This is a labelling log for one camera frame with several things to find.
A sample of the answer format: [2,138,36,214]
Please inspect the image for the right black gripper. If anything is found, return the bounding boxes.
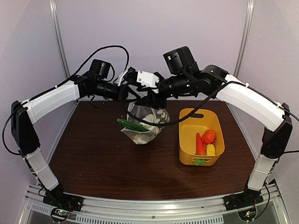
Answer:
[135,70,193,108]

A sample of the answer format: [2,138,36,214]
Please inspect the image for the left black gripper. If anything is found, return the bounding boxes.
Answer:
[94,79,140,103]

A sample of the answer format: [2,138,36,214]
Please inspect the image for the clear dotted zip bag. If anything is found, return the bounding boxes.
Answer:
[121,102,170,145]

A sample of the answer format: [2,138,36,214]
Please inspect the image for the orange toy pumpkin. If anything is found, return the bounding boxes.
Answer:
[201,130,216,145]

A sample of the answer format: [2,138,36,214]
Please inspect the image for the dark green toy cucumber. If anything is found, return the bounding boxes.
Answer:
[117,119,149,132]

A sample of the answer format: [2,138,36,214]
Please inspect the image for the red toy pepper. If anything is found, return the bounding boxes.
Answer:
[196,133,206,155]

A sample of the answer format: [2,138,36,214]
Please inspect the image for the green leafy toy vegetable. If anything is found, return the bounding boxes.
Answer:
[193,159,206,166]

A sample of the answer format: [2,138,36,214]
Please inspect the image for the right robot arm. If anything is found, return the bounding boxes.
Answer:
[137,46,292,206]

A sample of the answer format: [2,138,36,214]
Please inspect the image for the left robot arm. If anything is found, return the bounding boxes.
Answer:
[11,59,121,207]

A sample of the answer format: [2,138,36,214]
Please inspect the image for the yellow plastic basket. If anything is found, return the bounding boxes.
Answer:
[178,109,225,166]

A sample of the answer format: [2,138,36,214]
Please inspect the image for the yellow toy corn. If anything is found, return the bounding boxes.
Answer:
[206,144,216,156]

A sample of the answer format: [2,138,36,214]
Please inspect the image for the left black camera cable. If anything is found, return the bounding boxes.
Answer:
[21,45,130,105]

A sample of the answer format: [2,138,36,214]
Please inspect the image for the black camera cable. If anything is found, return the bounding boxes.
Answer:
[21,45,130,105]
[118,81,234,128]

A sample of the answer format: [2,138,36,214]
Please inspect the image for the right black camera cable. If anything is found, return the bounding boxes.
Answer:
[118,81,234,128]

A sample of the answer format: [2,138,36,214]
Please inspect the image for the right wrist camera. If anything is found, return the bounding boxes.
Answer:
[136,70,160,94]

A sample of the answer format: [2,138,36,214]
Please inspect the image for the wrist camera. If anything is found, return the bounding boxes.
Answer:
[136,70,160,94]
[117,67,138,86]

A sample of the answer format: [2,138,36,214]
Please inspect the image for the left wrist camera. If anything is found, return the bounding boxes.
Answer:
[117,67,138,86]

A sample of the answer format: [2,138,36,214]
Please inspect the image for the right aluminium corner post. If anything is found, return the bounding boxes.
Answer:
[234,0,254,78]

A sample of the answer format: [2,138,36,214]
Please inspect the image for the aluminium corner post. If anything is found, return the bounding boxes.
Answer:
[49,0,70,78]
[234,0,254,78]

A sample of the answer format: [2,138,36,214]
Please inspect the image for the left aluminium corner post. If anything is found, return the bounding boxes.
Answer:
[49,0,70,78]

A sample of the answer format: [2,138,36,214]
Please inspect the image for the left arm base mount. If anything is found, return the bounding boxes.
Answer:
[43,193,84,212]

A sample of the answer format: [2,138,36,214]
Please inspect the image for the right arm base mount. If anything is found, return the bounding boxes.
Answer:
[222,191,263,211]

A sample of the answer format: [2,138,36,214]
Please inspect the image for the aluminium front rail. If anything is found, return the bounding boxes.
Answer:
[17,184,290,224]

